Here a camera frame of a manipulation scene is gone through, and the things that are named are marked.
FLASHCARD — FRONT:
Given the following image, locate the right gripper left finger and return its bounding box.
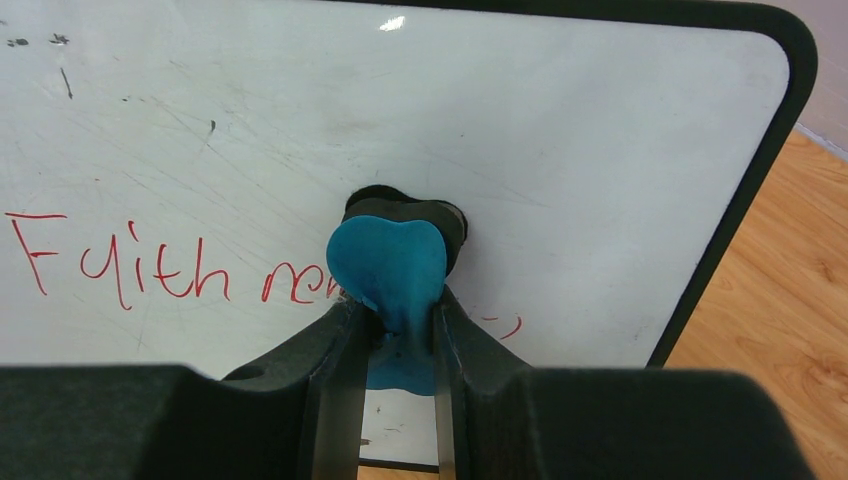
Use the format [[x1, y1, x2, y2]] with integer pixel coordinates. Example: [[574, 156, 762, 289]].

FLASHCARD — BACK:
[[222, 300, 370, 479]]

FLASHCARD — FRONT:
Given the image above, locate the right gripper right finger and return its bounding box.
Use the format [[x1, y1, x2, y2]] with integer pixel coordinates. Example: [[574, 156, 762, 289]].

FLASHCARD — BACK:
[[432, 287, 530, 479]]

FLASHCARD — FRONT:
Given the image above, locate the blue eraser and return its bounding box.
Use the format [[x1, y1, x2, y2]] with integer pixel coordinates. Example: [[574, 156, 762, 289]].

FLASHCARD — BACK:
[[326, 185, 468, 396]]

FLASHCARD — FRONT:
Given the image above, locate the small whiteboard black frame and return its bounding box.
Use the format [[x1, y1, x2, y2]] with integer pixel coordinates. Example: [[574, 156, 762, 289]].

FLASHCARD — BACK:
[[1, 1, 818, 479]]

